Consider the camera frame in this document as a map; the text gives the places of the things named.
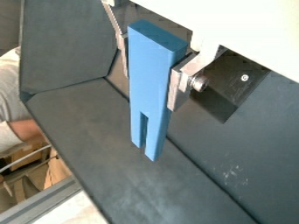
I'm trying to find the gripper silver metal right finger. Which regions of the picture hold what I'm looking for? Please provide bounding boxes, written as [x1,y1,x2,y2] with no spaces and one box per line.
[167,45,227,111]

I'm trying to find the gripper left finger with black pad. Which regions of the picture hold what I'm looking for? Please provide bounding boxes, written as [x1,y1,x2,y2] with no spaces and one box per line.
[101,0,128,76]

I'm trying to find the light blue double-square block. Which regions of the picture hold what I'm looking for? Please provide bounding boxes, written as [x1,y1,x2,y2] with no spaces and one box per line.
[127,19,188,161]

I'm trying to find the black curved holder stand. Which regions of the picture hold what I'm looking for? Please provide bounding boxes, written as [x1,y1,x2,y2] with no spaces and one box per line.
[191,50,269,123]

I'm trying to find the person in white shirt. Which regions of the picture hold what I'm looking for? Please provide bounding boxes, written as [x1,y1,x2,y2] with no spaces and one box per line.
[0,46,42,152]

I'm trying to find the cardboard boxes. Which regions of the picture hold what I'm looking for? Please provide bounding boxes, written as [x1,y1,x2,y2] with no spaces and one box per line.
[0,142,71,213]

